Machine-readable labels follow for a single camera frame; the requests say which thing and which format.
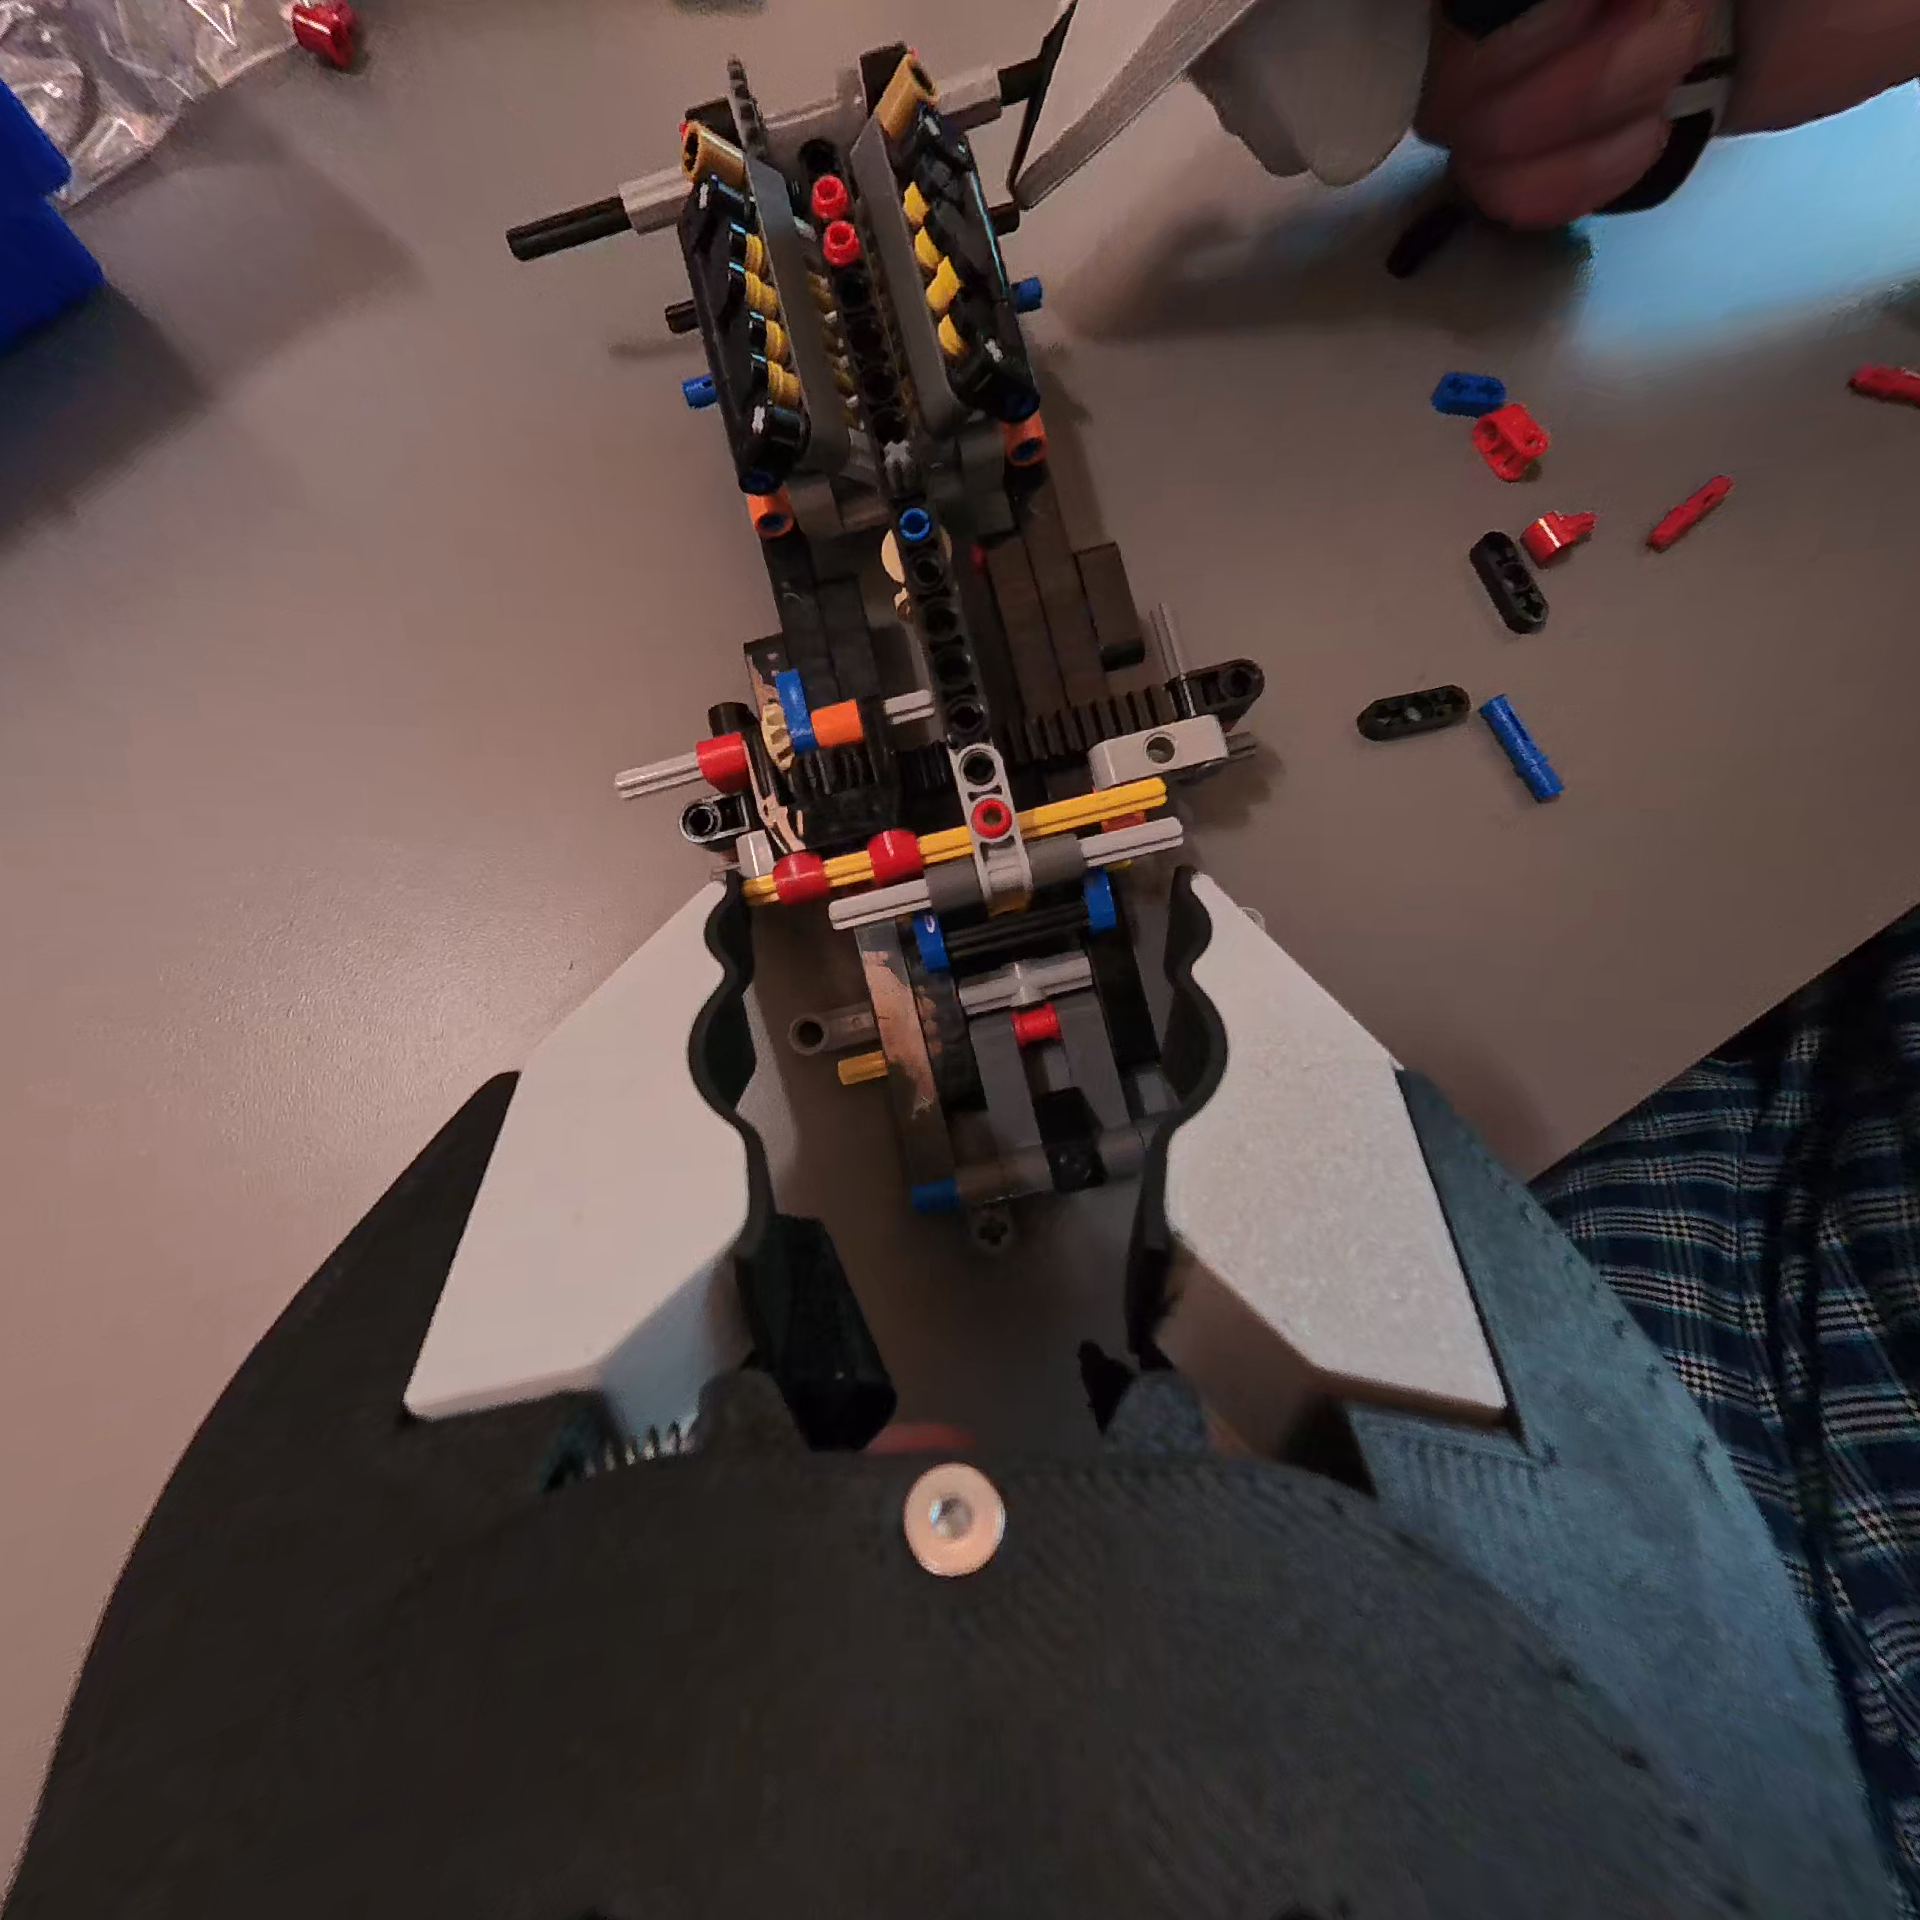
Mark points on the short black lego beam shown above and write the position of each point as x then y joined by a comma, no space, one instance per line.
1506,580

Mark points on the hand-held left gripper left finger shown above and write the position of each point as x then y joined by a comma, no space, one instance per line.
585,1201

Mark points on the blue box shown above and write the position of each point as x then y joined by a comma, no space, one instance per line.
37,241

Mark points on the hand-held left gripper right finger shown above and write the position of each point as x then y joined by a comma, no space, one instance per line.
1335,1201

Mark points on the thin black lego liftarm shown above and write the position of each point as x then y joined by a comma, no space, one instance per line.
1412,712

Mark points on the red lego stop pin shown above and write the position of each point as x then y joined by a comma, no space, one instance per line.
1557,536

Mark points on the person's plaid trousers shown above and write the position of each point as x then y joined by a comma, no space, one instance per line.
1769,1348

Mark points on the clear plastic bag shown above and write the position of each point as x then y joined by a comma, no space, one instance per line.
135,76

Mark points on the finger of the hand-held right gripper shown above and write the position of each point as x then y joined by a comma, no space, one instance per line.
1141,76

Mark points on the lego technic car chassis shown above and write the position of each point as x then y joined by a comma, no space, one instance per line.
931,628

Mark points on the long red lego axle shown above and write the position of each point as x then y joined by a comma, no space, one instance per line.
1887,383

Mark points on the long blue lego pin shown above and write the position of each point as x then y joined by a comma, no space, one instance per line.
1521,745

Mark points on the short blue lego beam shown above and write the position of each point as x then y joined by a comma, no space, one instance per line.
1467,393

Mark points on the red lego connector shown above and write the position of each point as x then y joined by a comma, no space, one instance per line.
1512,441
325,29

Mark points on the person's right hand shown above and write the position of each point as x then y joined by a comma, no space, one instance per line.
1576,105

